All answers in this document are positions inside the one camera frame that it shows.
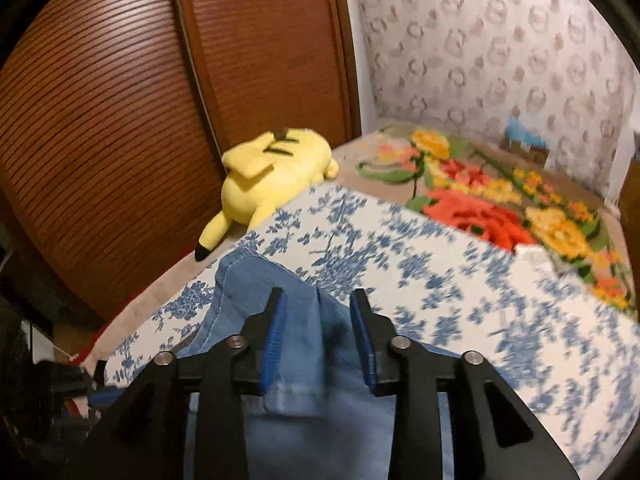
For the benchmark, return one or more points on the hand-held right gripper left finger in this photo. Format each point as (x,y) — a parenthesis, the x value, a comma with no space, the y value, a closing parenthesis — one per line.
(274,345)

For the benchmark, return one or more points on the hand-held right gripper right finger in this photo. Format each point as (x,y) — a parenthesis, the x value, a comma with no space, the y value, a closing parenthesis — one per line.
(361,345)

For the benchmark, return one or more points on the blue denim pants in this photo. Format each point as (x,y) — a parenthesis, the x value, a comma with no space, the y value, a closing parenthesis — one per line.
(300,320)

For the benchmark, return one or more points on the white blue floral sheet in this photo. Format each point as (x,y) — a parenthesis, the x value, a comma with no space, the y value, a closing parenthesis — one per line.
(450,300)

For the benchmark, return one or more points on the yellow plush toy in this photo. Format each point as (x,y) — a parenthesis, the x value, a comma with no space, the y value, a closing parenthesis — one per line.
(270,170)

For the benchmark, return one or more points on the floral rose blanket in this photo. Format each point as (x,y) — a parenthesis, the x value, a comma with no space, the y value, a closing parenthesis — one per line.
(475,210)

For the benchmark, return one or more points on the brown cardboard box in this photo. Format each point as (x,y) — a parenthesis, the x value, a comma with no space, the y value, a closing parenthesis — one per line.
(525,155)

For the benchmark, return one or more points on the light blue cloth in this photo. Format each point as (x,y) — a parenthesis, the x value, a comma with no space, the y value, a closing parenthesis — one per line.
(522,132)

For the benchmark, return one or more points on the wooden louvered wardrobe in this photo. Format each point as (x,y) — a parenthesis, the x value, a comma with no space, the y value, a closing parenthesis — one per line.
(125,110)

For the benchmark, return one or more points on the wooden sideboard cabinet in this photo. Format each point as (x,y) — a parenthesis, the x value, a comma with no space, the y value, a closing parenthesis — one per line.
(631,200)

